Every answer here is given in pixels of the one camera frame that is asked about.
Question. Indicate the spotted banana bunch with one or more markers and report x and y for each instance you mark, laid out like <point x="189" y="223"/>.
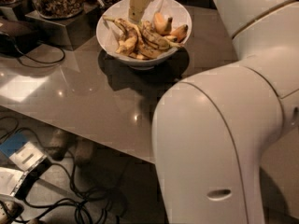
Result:
<point x="150" y="45"/>

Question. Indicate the long spotted banana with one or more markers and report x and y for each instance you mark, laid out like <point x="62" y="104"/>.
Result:
<point x="128" y="39"/>

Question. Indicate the small orange banana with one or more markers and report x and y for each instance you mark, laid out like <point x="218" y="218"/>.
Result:
<point x="180" y="33"/>

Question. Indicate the steel display stand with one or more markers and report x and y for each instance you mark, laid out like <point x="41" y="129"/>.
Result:
<point x="17" y="11"/>
<point x="69" y="33"/>

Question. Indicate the dark round appliance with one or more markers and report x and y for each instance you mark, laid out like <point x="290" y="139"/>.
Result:
<point x="17" y="37"/>

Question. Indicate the blue white floor box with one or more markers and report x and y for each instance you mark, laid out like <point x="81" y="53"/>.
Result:
<point x="22" y="152"/>

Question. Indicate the small upright yellow banana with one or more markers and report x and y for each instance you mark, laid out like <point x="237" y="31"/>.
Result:
<point x="162" y="25"/>

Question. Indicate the white power strip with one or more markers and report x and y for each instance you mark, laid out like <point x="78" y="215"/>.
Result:
<point x="9" y="210"/>

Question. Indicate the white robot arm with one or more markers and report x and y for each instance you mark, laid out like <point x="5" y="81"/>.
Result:
<point x="210" y="130"/>

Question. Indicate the white ceramic bowl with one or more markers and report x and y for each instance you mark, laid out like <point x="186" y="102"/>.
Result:
<point x="108" y="33"/>

